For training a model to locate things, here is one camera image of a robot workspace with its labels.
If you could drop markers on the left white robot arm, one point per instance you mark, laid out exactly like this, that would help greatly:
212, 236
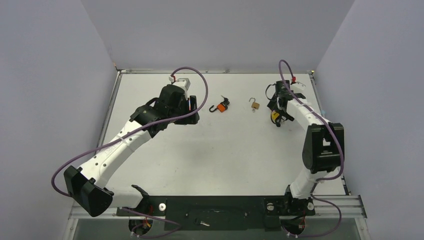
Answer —
87, 184

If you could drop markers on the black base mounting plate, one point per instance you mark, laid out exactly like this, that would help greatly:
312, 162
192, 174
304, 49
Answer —
224, 213

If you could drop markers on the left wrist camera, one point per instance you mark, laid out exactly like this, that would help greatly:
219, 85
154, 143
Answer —
183, 83

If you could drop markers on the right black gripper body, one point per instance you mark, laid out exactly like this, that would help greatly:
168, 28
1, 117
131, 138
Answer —
276, 104

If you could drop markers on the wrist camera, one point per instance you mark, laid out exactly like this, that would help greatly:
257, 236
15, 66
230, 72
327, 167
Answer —
183, 83
296, 86

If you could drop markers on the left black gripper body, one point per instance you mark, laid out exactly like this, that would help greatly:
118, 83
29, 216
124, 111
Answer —
188, 106

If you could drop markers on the orange padlock with key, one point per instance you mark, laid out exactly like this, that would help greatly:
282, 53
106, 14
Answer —
221, 107

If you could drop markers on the brass padlock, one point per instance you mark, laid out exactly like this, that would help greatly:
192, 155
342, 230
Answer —
254, 105

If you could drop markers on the yellow padlock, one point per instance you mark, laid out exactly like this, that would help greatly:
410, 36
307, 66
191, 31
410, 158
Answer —
275, 118

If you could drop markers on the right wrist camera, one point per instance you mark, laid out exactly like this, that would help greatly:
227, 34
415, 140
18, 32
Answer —
296, 86

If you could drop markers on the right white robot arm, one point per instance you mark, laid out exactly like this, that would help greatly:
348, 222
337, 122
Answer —
321, 152

